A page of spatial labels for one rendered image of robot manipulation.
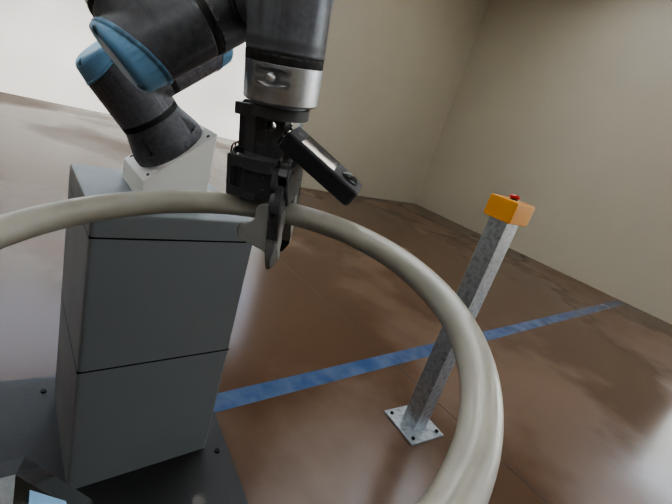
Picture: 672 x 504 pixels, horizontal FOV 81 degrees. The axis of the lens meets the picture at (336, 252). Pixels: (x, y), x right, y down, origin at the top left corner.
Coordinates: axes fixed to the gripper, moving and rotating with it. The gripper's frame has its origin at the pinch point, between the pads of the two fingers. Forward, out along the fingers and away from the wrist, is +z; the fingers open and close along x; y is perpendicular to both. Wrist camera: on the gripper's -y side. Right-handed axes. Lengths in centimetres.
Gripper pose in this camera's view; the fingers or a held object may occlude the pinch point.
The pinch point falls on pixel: (280, 252)
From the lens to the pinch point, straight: 57.4
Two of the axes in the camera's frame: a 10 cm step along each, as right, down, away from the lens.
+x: -1.7, 4.3, -8.9
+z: -1.7, 8.7, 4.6
